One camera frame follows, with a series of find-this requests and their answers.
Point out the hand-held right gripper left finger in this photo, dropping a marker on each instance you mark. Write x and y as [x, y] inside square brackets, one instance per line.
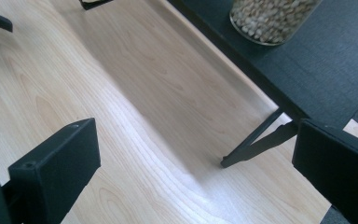
[52, 168]

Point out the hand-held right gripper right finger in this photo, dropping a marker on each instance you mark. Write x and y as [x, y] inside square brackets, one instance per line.
[338, 168]

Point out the black shelf with metal legs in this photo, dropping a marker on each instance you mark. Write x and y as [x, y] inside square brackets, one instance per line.
[323, 77]

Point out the wide jar of pale beans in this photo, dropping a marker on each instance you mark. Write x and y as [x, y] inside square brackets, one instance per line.
[270, 18]

